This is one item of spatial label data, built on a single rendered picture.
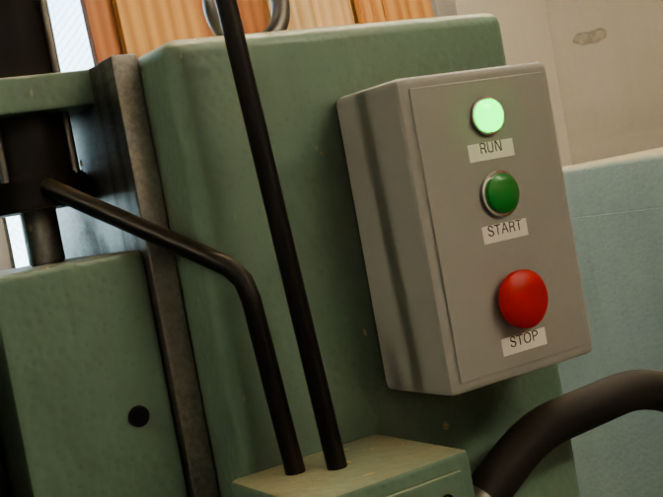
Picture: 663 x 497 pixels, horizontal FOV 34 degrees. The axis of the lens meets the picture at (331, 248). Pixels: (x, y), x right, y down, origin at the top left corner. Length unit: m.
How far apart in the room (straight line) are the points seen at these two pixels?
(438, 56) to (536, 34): 2.38
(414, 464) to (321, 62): 0.22
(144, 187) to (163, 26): 1.53
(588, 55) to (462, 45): 2.34
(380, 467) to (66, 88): 0.26
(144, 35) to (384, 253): 1.53
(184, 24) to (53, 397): 1.61
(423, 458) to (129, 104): 0.23
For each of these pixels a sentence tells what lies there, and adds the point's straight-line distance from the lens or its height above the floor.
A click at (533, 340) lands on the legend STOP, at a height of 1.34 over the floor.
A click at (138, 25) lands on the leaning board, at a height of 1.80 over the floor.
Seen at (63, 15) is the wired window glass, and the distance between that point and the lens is 2.22.
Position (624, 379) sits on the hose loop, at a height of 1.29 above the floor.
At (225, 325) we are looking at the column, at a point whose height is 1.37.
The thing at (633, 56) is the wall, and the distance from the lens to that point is 2.90.
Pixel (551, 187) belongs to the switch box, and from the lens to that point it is 0.59.
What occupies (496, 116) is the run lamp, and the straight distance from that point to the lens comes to 0.56.
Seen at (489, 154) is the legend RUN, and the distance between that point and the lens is 0.56.
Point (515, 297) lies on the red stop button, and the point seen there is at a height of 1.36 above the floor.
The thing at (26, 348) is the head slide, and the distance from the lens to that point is 0.55.
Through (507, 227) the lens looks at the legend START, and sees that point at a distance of 0.56.
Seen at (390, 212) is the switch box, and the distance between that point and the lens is 0.55.
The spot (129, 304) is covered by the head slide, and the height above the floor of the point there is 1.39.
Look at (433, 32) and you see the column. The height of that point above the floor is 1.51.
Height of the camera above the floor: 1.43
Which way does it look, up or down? 3 degrees down
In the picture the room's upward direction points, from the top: 10 degrees counter-clockwise
